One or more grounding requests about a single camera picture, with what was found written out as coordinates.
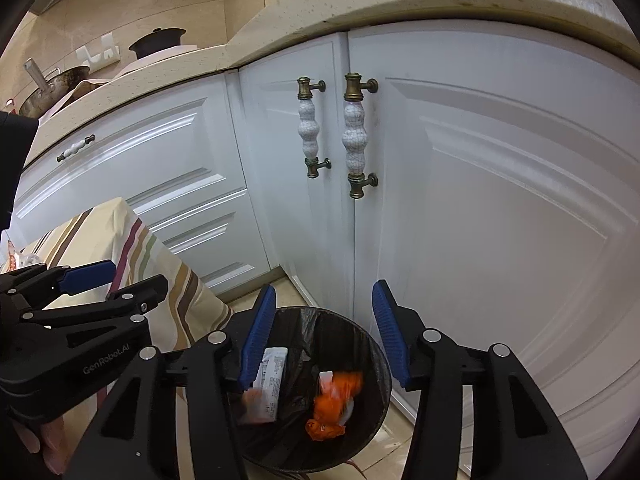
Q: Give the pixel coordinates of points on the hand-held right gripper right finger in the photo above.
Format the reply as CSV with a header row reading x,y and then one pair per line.
x,y
392,340

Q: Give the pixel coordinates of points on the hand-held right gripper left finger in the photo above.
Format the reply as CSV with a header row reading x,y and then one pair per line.
x,y
257,340

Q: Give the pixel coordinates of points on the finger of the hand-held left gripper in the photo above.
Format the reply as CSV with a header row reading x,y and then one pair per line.
x,y
140,292
90,276

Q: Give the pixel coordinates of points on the long white sachet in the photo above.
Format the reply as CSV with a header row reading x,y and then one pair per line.
x,y
274,382

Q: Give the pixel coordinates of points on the clear orange-print plastic bag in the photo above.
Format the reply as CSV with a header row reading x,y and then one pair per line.
x,y
17,260
252,407

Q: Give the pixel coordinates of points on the orange plastic bag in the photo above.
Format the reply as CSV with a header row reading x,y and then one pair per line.
x,y
330,407

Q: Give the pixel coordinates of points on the black trash bin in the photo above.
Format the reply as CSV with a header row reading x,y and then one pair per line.
x,y
300,440

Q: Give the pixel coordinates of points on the person's left hand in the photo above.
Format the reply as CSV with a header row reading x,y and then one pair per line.
x,y
35,437

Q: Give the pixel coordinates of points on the striped tablecloth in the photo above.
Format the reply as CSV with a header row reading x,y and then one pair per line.
x,y
100,230

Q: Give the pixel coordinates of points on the white drawer front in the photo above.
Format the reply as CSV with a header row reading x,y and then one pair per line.
x,y
150,160

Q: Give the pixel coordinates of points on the white cabinet door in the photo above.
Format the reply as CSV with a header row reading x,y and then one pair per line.
x,y
500,210
275,210

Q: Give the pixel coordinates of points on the metal wok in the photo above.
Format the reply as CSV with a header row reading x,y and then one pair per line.
x,y
55,90

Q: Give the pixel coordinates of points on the black lidded pot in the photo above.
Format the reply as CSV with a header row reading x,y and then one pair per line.
x,y
157,42

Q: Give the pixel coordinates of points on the white wall hook rack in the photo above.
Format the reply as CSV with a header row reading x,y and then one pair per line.
x,y
97,50

